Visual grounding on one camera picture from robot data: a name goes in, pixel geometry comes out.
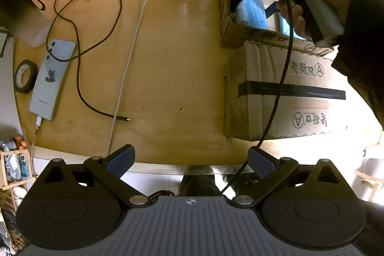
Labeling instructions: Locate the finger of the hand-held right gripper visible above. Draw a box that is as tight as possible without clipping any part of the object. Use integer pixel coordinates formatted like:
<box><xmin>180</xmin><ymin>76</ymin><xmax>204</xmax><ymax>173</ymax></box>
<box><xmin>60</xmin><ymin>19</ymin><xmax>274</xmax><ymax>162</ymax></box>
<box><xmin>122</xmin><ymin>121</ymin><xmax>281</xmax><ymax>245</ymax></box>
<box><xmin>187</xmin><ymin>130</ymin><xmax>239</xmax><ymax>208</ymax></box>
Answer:
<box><xmin>266</xmin><ymin>2</ymin><xmax>280</xmax><ymax>18</ymax></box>

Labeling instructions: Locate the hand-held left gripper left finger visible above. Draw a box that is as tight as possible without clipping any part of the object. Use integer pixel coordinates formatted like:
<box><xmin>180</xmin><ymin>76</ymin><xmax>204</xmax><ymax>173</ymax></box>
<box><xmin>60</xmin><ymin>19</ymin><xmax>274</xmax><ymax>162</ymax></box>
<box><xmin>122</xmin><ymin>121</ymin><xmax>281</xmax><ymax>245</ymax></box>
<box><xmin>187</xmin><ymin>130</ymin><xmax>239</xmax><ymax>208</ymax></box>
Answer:
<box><xmin>37</xmin><ymin>143</ymin><xmax>150</xmax><ymax>210</ymax></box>

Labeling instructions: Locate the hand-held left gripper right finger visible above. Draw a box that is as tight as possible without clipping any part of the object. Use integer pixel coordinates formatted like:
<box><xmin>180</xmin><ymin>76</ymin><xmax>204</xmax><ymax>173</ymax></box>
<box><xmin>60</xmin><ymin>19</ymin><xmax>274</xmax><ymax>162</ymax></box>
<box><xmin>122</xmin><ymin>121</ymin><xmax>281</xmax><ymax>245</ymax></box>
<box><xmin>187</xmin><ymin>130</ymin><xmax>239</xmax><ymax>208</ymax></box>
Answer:
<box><xmin>232</xmin><ymin>146</ymin><xmax>347</xmax><ymax>209</ymax></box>

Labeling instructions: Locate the large blue wet wipes pack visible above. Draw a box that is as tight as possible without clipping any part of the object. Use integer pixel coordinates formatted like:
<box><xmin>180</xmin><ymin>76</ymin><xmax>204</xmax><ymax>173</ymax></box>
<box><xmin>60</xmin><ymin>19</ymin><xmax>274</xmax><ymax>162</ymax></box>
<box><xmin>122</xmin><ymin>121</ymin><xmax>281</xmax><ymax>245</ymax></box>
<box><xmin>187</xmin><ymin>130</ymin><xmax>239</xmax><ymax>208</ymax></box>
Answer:
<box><xmin>277</xmin><ymin>12</ymin><xmax>308</xmax><ymax>41</ymax></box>

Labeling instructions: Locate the small blue wet wipes pack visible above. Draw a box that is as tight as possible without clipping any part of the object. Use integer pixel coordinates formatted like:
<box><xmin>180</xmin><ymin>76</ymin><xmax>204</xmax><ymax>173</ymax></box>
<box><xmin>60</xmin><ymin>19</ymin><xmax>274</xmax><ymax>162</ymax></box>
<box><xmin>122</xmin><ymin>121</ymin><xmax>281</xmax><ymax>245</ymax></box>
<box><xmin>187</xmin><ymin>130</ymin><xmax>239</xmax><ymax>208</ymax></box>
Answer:
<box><xmin>235</xmin><ymin>0</ymin><xmax>268</xmax><ymax>29</ymax></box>

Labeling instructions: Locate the person's right forearm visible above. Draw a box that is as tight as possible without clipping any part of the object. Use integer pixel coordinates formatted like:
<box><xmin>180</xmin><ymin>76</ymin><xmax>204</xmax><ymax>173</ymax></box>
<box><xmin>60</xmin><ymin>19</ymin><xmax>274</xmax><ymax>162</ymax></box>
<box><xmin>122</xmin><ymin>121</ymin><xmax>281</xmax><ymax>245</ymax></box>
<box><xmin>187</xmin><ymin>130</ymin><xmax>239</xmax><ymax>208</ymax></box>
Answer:
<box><xmin>331</xmin><ymin>0</ymin><xmax>384</xmax><ymax>131</ymax></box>

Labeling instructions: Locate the round wooden desktop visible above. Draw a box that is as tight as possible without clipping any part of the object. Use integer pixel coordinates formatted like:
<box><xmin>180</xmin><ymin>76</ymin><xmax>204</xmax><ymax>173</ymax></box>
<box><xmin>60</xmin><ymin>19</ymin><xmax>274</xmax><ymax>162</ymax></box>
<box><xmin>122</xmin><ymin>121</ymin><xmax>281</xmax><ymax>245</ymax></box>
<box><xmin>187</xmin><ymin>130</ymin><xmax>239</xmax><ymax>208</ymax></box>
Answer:
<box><xmin>13</xmin><ymin>0</ymin><xmax>384</xmax><ymax>175</ymax></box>

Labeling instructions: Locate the taped cardboard box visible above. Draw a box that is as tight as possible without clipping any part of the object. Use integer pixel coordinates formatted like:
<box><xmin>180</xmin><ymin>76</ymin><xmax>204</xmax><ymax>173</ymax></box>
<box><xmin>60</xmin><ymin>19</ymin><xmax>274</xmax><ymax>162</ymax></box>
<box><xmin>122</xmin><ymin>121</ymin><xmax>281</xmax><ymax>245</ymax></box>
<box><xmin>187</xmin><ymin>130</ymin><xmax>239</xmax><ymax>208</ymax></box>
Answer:
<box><xmin>223</xmin><ymin>42</ymin><xmax>356</xmax><ymax>142</ymax></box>

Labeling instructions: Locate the person's dark trouser leg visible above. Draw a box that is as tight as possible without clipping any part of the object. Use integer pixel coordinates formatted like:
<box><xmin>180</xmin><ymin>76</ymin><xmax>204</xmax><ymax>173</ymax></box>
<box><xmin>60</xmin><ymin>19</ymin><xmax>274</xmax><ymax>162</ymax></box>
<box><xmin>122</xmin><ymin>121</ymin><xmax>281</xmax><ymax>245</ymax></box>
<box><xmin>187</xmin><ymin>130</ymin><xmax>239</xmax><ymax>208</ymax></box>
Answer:
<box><xmin>179</xmin><ymin>174</ymin><xmax>223</xmax><ymax>198</ymax></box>

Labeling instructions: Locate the light blue smartphone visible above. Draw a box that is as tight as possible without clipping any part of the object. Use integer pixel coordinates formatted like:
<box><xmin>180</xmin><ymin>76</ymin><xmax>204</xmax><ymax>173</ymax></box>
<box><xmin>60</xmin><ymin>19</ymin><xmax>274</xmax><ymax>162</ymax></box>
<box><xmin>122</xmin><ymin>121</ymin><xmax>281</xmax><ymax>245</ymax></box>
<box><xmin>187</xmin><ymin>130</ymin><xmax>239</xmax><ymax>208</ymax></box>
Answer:
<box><xmin>29</xmin><ymin>38</ymin><xmax>76</xmax><ymax>121</ymax></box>

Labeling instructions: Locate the wooden shoe rack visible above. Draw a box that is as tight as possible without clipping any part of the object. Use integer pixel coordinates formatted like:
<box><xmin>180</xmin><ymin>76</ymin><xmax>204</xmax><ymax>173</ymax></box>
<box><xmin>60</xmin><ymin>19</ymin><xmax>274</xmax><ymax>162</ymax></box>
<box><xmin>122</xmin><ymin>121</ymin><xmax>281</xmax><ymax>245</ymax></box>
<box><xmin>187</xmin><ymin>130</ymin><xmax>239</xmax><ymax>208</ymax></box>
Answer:
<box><xmin>0</xmin><ymin>136</ymin><xmax>36</xmax><ymax>256</ymax></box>

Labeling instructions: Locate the wooden chair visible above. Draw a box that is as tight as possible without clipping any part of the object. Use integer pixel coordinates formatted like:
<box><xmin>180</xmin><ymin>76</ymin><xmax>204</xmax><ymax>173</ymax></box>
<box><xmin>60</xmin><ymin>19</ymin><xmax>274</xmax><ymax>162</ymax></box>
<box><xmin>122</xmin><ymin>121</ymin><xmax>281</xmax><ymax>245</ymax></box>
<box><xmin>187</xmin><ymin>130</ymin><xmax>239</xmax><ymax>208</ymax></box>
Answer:
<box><xmin>354</xmin><ymin>157</ymin><xmax>384</xmax><ymax>202</ymax></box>

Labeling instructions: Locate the black tape roll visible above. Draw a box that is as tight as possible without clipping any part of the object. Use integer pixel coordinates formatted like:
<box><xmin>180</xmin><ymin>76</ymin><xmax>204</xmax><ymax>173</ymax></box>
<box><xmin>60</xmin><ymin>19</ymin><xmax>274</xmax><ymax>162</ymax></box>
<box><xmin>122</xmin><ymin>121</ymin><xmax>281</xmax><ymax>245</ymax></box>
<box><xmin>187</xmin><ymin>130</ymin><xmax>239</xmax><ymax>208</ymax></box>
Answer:
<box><xmin>14</xmin><ymin>60</ymin><xmax>38</xmax><ymax>94</ymax></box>

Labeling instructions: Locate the frosted plastic container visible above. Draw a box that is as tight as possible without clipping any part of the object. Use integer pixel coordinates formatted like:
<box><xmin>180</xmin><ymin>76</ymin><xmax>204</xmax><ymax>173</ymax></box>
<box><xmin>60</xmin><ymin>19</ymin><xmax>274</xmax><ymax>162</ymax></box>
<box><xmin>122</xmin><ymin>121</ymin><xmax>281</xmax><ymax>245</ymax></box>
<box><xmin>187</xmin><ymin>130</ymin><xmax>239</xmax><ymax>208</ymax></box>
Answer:
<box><xmin>0</xmin><ymin>0</ymin><xmax>52</xmax><ymax>48</ymax></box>

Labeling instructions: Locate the black charging cable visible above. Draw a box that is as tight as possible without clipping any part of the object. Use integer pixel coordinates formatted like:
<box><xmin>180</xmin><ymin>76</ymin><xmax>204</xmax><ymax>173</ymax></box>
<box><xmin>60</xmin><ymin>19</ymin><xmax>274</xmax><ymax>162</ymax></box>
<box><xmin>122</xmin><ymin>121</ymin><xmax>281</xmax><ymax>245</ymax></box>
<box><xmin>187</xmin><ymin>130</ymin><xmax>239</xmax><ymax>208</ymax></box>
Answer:
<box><xmin>54</xmin><ymin>0</ymin><xmax>133</xmax><ymax>122</ymax></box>

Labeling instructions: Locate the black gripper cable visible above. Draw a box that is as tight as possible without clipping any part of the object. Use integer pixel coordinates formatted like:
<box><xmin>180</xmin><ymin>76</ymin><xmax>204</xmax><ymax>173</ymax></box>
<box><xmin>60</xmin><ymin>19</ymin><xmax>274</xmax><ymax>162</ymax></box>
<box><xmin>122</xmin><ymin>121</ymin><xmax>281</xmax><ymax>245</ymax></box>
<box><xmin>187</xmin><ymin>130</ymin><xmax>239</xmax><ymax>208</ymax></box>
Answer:
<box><xmin>220</xmin><ymin>0</ymin><xmax>293</xmax><ymax>195</ymax></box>

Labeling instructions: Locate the short white phone cable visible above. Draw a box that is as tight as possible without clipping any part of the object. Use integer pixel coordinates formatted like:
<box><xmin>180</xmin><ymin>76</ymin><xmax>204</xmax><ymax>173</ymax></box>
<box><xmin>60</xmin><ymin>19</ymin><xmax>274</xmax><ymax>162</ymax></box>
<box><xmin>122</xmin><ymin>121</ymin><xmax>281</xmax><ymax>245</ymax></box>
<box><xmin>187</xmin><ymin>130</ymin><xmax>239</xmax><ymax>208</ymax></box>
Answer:
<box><xmin>28</xmin><ymin>116</ymin><xmax>42</xmax><ymax>179</ymax></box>

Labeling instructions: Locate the long white cable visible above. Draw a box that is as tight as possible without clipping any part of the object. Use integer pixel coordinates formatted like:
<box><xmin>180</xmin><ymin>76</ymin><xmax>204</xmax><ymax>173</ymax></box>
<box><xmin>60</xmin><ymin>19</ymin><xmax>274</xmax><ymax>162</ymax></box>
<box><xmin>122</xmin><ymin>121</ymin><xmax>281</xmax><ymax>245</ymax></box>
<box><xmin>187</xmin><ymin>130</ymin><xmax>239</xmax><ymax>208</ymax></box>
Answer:
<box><xmin>107</xmin><ymin>0</ymin><xmax>195</xmax><ymax>156</ymax></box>

